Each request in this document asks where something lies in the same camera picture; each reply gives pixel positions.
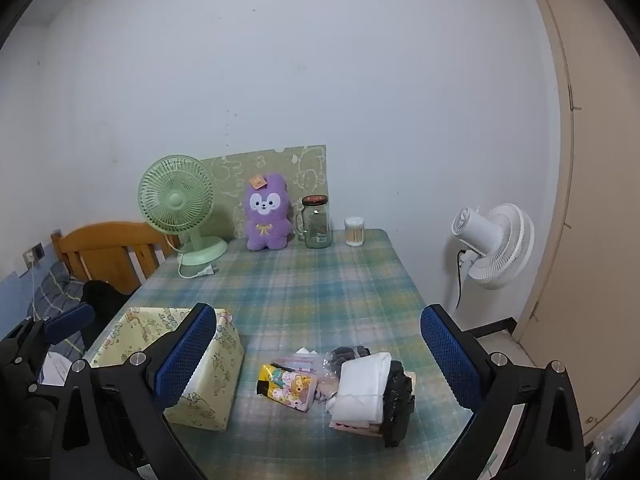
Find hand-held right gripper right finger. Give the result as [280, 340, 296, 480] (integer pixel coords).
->
[421, 304, 586, 480]

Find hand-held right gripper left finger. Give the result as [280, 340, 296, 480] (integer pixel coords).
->
[50, 303, 218, 480]

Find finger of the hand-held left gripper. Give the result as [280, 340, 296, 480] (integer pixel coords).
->
[17, 304, 96, 376]

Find yellow cartoon printed storage box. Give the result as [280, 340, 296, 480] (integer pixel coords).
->
[82, 306, 245, 432]

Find black cloth bundle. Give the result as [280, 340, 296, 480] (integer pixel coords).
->
[382, 360, 416, 448]

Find white cloth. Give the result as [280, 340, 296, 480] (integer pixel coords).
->
[40, 352, 76, 386]
[327, 352, 393, 423]

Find yellow cartoon snack packet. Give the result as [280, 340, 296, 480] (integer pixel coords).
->
[256, 362, 318, 412]

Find dark grey sock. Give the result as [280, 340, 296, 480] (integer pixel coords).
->
[324, 346, 372, 368]

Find clear zip bag red stripes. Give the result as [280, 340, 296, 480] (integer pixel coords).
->
[272, 347, 326, 373]

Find pink printed packet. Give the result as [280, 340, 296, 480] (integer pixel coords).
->
[329, 417, 383, 438]

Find pink sock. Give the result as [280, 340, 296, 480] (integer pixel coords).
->
[315, 367, 346, 403]

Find grey plaid pillow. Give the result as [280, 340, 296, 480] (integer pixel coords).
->
[30, 262, 88, 321]

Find black jacket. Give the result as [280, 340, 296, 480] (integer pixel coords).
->
[81, 280, 132, 351]

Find flat white cloth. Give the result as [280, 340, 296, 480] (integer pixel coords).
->
[40, 352, 76, 386]

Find blue bed sheet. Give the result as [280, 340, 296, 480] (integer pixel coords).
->
[0, 270, 51, 333]

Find white standing fan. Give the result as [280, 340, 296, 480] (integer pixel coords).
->
[451, 203, 535, 290]

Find cotton swab container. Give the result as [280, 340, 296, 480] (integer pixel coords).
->
[345, 216, 365, 247]

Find green desk fan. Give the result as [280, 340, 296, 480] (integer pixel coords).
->
[138, 155, 229, 267]

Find purple plush toy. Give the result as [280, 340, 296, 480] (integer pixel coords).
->
[243, 173, 293, 252]

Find glass jar with dark lid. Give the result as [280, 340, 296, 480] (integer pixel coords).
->
[297, 195, 332, 249]

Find beige door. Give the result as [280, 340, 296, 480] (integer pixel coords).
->
[515, 0, 640, 441]

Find olive printed cardboard board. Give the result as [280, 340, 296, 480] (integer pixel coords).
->
[200, 145, 328, 240]

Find black fan cable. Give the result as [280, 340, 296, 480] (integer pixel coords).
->
[455, 250, 468, 311]

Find white charger with cable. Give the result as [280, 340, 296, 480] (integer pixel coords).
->
[22, 251, 41, 321]

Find green fan power cord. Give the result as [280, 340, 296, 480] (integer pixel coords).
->
[177, 255, 221, 280]

